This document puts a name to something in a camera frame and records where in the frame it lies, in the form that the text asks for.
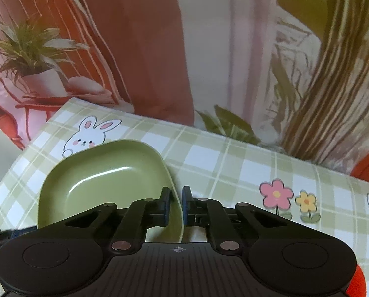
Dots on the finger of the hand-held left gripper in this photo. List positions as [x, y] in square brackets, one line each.
[20, 230]

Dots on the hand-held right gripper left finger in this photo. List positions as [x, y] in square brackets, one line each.
[165, 210]

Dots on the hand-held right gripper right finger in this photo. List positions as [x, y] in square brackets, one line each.
[187, 212]

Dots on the light green square plate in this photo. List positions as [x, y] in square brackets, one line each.
[110, 173]

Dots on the green checked bunny tablecloth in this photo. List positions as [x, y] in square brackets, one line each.
[234, 167]

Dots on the printed plant backdrop cloth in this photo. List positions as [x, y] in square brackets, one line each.
[147, 52]

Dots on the orange red object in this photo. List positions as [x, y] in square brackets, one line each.
[357, 283]

